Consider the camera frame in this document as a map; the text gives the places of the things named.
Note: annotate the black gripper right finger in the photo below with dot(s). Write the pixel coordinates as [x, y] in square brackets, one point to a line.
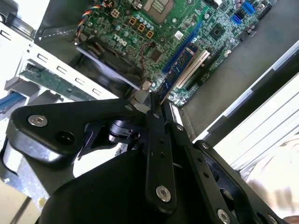
[201, 168]

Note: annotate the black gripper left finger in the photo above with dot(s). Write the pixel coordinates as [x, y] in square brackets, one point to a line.
[70, 112]

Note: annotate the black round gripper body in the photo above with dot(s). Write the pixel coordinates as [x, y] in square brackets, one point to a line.
[105, 198]

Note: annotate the blue RAM stick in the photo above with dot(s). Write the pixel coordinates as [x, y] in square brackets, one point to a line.
[177, 72]

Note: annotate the person's pale hand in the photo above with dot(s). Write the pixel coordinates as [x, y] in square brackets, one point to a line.
[280, 177]

